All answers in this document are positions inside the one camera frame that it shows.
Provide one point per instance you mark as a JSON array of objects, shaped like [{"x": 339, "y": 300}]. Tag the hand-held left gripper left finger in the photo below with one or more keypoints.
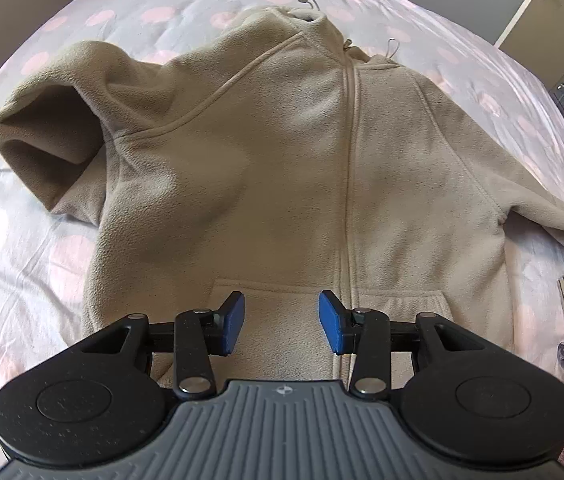
[{"x": 232, "y": 325}]

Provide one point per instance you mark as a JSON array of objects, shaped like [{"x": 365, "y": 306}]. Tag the beige fleece jacket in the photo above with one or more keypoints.
[{"x": 262, "y": 160}]

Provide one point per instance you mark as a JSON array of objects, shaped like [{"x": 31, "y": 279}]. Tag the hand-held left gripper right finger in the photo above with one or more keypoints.
[{"x": 331, "y": 325}]

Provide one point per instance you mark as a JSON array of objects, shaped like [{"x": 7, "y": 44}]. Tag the pink polka dot bed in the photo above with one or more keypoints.
[{"x": 11, "y": 270}]

